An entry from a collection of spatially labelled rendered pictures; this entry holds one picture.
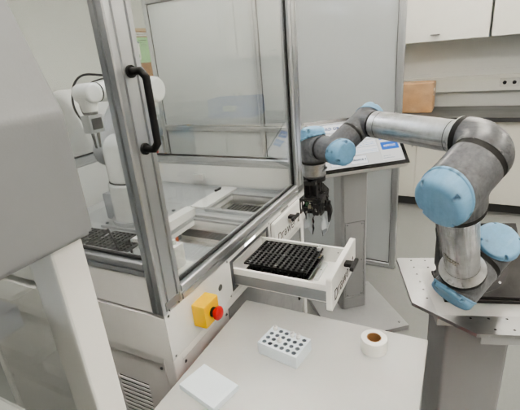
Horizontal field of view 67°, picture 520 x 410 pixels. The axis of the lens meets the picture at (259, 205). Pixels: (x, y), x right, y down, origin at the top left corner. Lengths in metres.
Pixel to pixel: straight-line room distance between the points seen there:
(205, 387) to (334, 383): 0.32
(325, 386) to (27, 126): 0.88
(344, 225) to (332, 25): 1.31
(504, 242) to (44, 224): 1.10
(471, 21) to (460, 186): 3.52
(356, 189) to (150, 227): 1.48
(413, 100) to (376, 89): 1.56
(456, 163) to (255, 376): 0.71
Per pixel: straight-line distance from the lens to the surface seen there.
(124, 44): 0.90
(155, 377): 1.26
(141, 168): 0.92
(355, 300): 2.55
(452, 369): 1.55
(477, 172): 0.85
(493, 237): 1.24
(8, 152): 0.43
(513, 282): 1.47
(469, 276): 1.14
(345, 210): 2.24
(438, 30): 4.30
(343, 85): 2.79
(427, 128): 1.01
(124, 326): 1.19
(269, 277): 1.26
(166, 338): 1.10
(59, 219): 0.47
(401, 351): 1.20
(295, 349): 1.13
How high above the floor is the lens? 1.54
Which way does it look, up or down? 21 degrees down
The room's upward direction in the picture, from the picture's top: 5 degrees counter-clockwise
